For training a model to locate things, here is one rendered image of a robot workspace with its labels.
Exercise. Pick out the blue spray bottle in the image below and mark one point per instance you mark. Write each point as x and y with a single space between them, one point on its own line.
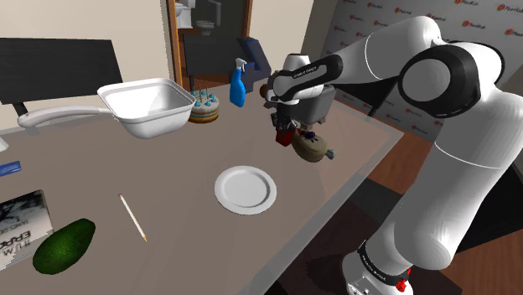
237 92

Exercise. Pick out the red small block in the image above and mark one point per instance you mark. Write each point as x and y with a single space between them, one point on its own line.
284 137

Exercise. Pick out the white pencil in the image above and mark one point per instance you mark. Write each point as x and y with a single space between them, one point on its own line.
131 216

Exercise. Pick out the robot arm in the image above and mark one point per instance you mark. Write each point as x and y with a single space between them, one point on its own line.
457 171

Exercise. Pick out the dark blue box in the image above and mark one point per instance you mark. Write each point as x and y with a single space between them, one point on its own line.
255 57

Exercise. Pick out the green avocado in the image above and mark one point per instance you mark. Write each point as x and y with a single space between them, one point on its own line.
63 247

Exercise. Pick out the black and white book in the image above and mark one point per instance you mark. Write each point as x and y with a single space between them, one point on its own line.
22 228

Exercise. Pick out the blue flat object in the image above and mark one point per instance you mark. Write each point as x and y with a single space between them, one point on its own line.
9 168

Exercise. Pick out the wooden doorway with toilet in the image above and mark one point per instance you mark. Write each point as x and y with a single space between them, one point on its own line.
208 45

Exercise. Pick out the olive round pouch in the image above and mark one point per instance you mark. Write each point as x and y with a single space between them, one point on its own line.
310 149

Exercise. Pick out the black flat screen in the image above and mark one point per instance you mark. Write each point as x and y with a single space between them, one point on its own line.
57 67

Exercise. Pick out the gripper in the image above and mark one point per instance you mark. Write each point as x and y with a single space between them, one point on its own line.
288 122

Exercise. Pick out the white plate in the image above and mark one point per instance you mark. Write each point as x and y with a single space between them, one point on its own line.
245 190

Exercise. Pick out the layered cake with blue decorations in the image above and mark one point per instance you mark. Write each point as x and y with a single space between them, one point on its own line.
205 109

